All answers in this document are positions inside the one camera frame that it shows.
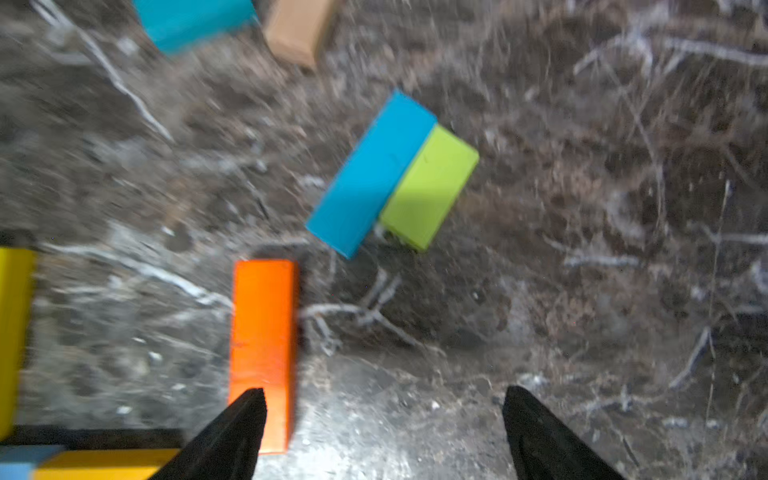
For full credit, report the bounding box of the natural wood long block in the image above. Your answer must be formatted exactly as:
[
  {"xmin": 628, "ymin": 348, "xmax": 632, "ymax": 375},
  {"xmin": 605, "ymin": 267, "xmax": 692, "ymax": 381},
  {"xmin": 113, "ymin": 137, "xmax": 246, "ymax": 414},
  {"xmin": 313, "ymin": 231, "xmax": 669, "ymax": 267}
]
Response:
[{"xmin": 264, "ymin": 0, "xmax": 340, "ymax": 70}]

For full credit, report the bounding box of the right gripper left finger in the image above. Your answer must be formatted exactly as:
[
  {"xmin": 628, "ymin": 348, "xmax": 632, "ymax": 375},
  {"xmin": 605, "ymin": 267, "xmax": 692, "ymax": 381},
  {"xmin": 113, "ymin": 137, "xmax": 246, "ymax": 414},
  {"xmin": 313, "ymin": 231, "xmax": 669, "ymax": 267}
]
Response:
[{"xmin": 151, "ymin": 388, "xmax": 267, "ymax": 480}]

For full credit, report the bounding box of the lime green short block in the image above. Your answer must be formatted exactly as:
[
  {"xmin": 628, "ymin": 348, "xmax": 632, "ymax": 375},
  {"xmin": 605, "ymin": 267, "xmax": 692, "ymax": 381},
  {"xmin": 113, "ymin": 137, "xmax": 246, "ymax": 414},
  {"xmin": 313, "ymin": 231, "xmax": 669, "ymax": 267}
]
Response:
[{"xmin": 379, "ymin": 124, "xmax": 479, "ymax": 251}]

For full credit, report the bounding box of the orange long block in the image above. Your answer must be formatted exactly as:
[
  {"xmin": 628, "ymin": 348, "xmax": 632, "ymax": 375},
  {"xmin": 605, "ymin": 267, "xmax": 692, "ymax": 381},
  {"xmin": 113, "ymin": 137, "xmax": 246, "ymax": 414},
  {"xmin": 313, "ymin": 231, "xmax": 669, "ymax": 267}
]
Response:
[{"xmin": 228, "ymin": 259, "xmax": 299, "ymax": 455}]

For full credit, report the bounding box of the amber short block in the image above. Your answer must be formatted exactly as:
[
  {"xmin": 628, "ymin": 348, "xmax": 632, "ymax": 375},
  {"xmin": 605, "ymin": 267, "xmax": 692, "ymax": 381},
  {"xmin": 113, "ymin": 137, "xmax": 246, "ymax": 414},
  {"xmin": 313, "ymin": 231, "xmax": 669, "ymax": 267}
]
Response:
[{"xmin": 32, "ymin": 449, "xmax": 180, "ymax": 480}]

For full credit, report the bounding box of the teal short block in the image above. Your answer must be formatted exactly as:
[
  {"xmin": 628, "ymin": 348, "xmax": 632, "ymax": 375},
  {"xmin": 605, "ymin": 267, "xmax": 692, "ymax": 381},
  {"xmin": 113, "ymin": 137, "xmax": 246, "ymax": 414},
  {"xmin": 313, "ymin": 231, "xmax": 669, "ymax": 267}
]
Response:
[{"xmin": 132, "ymin": 0, "xmax": 258, "ymax": 54}]

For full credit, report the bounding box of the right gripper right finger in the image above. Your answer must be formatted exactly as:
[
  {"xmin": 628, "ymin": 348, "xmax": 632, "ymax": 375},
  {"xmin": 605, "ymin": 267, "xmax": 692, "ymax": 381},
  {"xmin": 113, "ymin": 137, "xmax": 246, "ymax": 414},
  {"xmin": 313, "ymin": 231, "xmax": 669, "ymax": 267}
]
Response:
[{"xmin": 502, "ymin": 385, "xmax": 622, "ymax": 480}]

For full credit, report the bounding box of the cyan long block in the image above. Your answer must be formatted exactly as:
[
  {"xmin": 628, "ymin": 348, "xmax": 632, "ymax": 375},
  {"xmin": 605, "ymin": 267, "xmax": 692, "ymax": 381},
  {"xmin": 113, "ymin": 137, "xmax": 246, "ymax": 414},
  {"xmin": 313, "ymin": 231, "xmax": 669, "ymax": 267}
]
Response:
[{"xmin": 306, "ymin": 90, "xmax": 437, "ymax": 259}]

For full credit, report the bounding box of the light blue short block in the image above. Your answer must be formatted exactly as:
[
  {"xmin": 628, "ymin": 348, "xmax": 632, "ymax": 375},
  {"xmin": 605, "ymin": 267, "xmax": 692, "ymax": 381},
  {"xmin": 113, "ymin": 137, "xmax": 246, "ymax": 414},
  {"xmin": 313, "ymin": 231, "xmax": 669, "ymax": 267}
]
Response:
[{"xmin": 0, "ymin": 445, "xmax": 65, "ymax": 480}]

